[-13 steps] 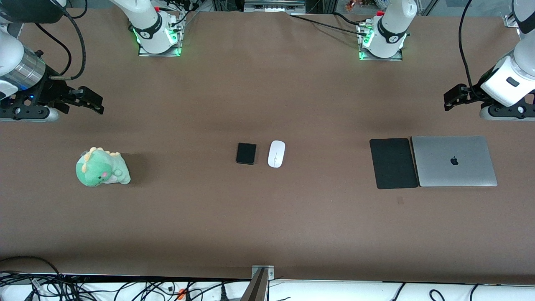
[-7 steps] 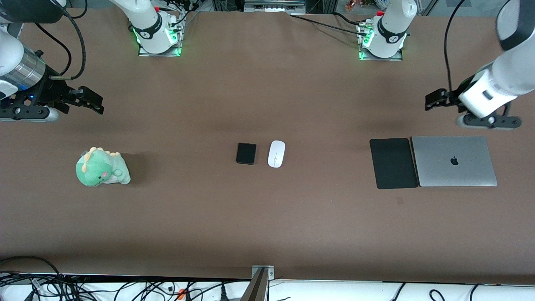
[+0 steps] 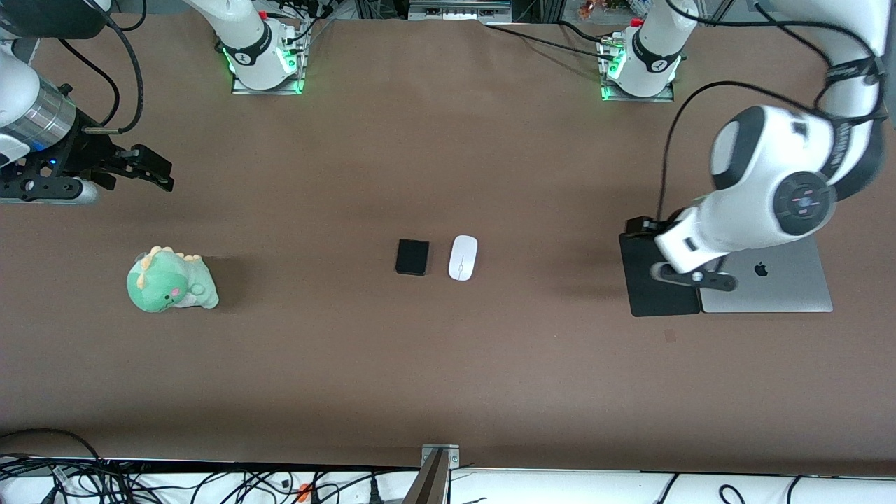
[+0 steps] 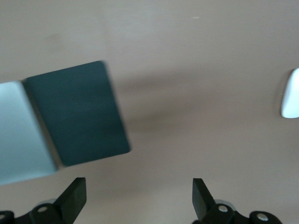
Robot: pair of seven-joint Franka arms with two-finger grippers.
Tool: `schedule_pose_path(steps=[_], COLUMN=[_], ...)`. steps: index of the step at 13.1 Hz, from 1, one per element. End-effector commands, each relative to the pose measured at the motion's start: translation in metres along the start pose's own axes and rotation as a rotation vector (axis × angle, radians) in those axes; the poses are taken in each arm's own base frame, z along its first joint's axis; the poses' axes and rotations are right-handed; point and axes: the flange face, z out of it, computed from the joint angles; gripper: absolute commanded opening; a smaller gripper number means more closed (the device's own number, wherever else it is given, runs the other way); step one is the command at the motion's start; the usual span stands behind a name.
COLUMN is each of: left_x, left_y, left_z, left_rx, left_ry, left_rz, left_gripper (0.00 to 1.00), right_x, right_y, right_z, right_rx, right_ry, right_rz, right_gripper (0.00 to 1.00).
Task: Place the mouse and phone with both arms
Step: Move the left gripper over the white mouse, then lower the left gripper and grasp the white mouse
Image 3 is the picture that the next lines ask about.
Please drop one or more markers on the metal table edge bracket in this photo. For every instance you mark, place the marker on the metal table edge bracket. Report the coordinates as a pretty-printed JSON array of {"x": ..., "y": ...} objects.
[{"x": 437, "y": 476}]

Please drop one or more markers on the aluminium frame profile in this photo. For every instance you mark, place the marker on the aluminium frame profile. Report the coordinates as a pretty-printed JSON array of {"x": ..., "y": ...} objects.
[{"x": 458, "y": 8}]

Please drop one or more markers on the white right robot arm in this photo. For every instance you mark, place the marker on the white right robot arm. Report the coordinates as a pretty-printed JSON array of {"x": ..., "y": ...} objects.
[{"x": 17, "y": 91}]

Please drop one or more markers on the green dinosaur plush toy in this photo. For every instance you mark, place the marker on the green dinosaur plush toy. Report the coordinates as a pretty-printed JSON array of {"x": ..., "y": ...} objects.
[{"x": 168, "y": 283}]

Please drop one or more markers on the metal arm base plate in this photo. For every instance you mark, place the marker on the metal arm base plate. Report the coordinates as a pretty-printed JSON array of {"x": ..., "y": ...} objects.
[
  {"x": 266, "y": 91},
  {"x": 658, "y": 96}
]

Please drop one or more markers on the black mouse pad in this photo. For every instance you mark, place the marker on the black mouse pad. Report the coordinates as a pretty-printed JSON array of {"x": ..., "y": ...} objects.
[{"x": 651, "y": 297}]

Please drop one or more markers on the white computer mouse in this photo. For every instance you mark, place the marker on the white computer mouse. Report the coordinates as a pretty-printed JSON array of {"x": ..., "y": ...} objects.
[{"x": 463, "y": 257}]

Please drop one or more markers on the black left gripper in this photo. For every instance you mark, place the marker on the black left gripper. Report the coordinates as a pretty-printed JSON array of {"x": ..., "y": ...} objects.
[{"x": 639, "y": 225}]

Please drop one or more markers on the silver laptop with apple logo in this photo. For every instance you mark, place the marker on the silver laptop with apple logo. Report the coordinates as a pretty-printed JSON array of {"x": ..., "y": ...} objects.
[{"x": 784, "y": 287}]

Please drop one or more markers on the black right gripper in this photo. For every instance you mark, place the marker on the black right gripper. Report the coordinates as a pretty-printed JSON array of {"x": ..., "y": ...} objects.
[{"x": 89, "y": 149}]

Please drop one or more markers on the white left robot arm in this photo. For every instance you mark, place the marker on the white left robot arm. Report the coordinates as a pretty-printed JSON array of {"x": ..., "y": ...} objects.
[{"x": 756, "y": 182}]

